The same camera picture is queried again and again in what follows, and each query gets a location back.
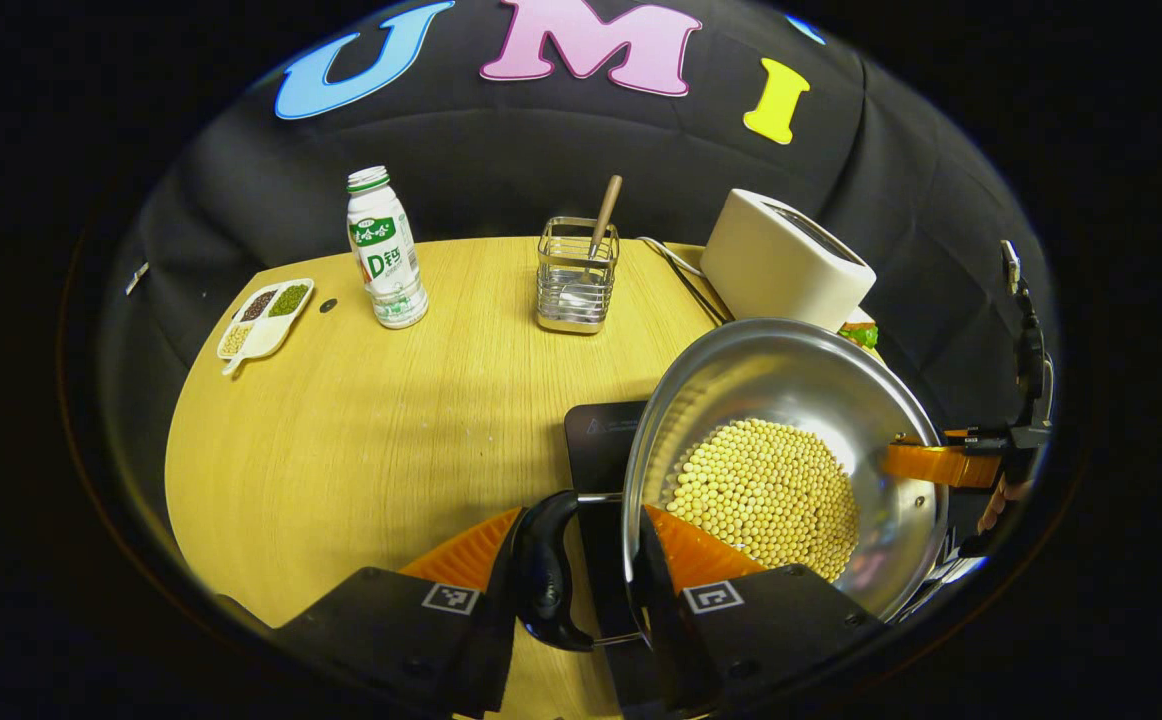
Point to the silver clip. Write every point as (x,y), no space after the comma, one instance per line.
(138,278)

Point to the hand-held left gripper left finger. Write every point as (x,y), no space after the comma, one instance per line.
(496,620)

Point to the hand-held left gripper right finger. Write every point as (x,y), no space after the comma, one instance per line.
(671,640)

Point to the black induction cooktop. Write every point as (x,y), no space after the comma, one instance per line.
(606,440)

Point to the stainless steel pot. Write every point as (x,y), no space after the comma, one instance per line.
(791,380)

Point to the toy sandwich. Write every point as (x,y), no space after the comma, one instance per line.
(863,332)

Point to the white green-label drink bottle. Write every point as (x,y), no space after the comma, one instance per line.
(386,260)

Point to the white toaster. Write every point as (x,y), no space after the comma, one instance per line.
(781,265)

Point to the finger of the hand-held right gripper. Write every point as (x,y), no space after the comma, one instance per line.
(941,465)

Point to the pile of soybeans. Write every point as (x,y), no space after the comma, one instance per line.
(761,500)

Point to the white divided grain plate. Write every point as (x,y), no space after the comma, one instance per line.
(266,320)

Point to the black backdrop cloth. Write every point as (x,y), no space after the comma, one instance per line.
(491,150)

